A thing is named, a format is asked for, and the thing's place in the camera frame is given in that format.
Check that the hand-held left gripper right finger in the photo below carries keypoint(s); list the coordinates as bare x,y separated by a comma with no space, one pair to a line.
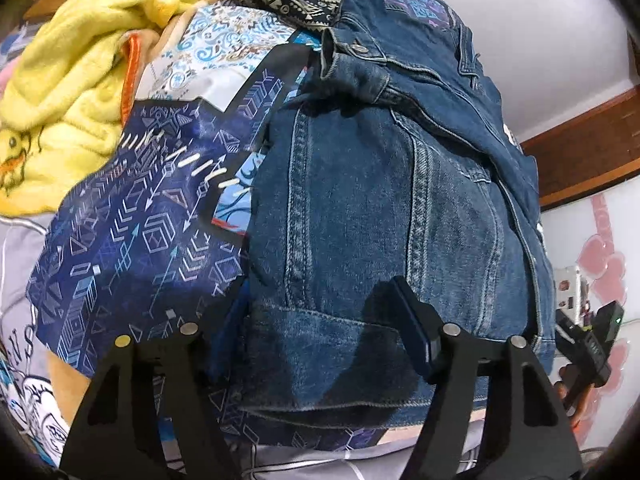
415,320

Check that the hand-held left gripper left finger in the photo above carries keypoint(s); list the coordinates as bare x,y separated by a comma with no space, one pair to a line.
222,340

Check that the blue denim jacket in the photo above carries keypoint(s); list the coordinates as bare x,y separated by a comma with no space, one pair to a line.
375,210

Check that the blue patchwork bedspread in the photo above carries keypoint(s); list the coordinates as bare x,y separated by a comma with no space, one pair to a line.
140,240

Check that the yellow fleece blanket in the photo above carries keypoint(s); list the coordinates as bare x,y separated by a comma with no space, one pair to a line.
75,85

